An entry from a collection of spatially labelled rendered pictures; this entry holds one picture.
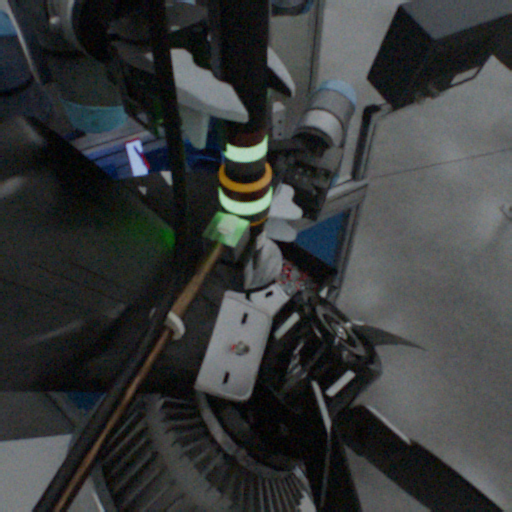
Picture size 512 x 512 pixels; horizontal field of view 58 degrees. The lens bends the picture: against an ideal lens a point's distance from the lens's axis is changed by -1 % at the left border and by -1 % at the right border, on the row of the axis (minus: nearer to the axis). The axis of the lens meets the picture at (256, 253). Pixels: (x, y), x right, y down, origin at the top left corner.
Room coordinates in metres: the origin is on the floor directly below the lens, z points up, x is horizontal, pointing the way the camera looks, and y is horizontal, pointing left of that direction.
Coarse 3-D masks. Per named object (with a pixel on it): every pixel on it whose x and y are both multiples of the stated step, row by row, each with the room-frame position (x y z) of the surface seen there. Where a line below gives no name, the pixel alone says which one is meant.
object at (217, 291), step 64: (0, 128) 0.29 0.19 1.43; (0, 192) 0.24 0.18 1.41; (64, 192) 0.26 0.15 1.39; (128, 192) 0.29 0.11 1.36; (0, 256) 0.19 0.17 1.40; (64, 256) 0.21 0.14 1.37; (128, 256) 0.23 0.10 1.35; (192, 256) 0.25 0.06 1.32; (0, 320) 0.15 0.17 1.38; (64, 320) 0.17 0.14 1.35; (128, 320) 0.19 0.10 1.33; (192, 320) 0.20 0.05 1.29; (0, 384) 0.12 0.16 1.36; (64, 384) 0.13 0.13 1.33; (192, 384) 0.16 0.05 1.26
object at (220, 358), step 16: (224, 304) 0.23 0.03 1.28; (240, 304) 0.24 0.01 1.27; (256, 304) 0.24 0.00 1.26; (224, 320) 0.22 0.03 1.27; (240, 320) 0.22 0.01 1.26; (256, 320) 0.23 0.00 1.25; (224, 336) 0.21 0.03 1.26; (240, 336) 0.21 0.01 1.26; (256, 336) 0.22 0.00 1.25; (208, 352) 0.19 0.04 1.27; (224, 352) 0.19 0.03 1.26; (256, 352) 0.20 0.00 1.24; (208, 368) 0.18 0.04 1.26; (224, 368) 0.18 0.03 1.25; (240, 368) 0.19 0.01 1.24; (256, 368) 0.19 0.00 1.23; (208, 384) 0.17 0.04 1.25; (224, 384) 0.17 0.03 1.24; (240, 384) 0.17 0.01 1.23; (240, 400) 0.16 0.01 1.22
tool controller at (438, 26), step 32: (416, 0) 0.94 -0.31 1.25; (448, 0) 0.95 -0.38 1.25; (480, 0) 0.97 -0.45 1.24; (416, 32) 0.87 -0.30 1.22; (448, 32) 0.86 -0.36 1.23; (480, 32) 0.91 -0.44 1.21; (384, 64) 0.92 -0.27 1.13; (416, 64) 0.86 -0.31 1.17; (448, 64) 0.90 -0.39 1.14; (480, 64) 0.98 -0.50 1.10; (384, 96) 0.91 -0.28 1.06; (416, 96) 0.88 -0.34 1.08
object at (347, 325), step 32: (320, 320) 0.23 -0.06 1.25; (288, 352) 0.20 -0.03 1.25; (320, 352) 0.19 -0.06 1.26; (352, 352) 0.21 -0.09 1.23; (256, 384) 0.19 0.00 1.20; (288, 384) 0.18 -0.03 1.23; (320, 384) 0.17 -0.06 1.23; (352, 384) 0.17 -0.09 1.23; (224, 416) 0.16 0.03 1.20; (256, 416) 0.16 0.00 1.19; (288, 416) 0.16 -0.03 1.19; (256, 448) 0.13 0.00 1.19; (288, 448) 0.13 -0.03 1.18
